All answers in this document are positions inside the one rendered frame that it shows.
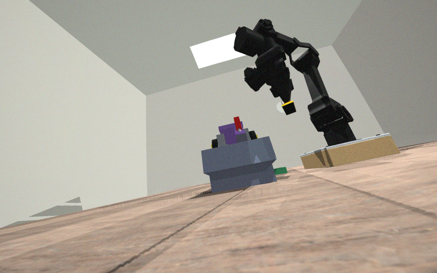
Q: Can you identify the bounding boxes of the green tray rim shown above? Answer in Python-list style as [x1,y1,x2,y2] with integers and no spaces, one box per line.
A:
[274,167,287,175]

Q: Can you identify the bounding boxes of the red-headed stop pin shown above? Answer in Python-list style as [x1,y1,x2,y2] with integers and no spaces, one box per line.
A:
[234,116,242,132]

